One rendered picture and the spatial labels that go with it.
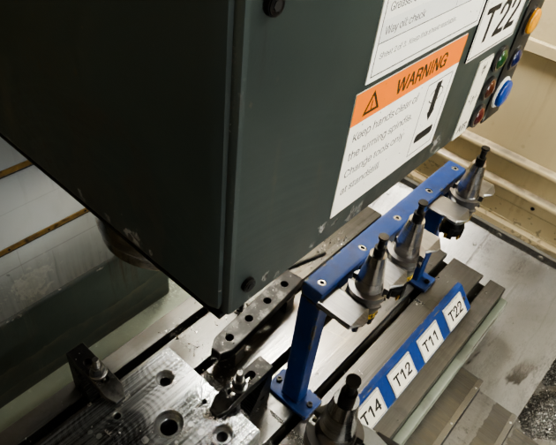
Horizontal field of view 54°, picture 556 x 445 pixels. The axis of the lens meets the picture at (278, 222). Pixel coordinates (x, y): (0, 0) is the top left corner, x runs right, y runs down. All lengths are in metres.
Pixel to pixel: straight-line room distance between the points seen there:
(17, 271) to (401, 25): 0.95
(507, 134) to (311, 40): 1.23
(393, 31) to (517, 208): 1.25
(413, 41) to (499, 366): 1.19
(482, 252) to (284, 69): 1.36
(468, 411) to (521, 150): 0.65
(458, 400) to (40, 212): 0.99
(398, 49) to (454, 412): 1.07
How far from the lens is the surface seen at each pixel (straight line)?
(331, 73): 0.32
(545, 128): 1.46
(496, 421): 1.42
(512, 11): 0.56
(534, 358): 1.52
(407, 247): 0.89
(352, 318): 0.81
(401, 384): 1.12
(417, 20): 0.39
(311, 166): 0.35
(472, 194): 1.06
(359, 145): 0.39
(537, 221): 1.57
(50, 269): 1.22
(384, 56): 0.36
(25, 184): 1.06
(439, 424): 1.32
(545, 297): 1.58
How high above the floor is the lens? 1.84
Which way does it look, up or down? 42 degrees down
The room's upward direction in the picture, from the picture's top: 8 degrees clockwise
